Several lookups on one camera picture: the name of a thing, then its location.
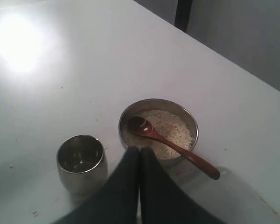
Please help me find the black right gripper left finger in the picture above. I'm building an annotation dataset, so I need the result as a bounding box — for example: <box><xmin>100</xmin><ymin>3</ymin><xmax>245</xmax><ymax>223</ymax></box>
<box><xmin>55</xmin><ymin>147</ymin><xmax>140</xmax><ymax>224</ymax></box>

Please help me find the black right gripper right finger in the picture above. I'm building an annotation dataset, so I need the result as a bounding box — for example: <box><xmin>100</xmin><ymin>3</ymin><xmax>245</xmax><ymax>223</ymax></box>
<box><xmin>140</xmin><ymin>147</ymin><xmax>223</xmax><ymax>224</ymax></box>

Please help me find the brown wooden spoon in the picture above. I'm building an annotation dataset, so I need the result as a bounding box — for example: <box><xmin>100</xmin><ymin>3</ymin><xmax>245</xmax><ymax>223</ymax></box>
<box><xmin>127</xmin><ymin>117</ymin><xmax>220</xmax><ymax>180</ymax></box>

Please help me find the small steel cup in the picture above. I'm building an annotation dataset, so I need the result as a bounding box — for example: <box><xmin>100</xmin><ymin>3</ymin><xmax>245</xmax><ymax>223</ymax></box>
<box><xmin>56</xmin><ymin>135</ymin><xmax>108</xmax><ymax>195</ymax></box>

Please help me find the steel bowl of rice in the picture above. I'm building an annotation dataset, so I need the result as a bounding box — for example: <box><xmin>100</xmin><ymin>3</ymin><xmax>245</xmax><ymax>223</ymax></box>
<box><xmin>119</xmin><ymin>98</ymin><xmax>198</xmax><ymax>166</ymax></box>

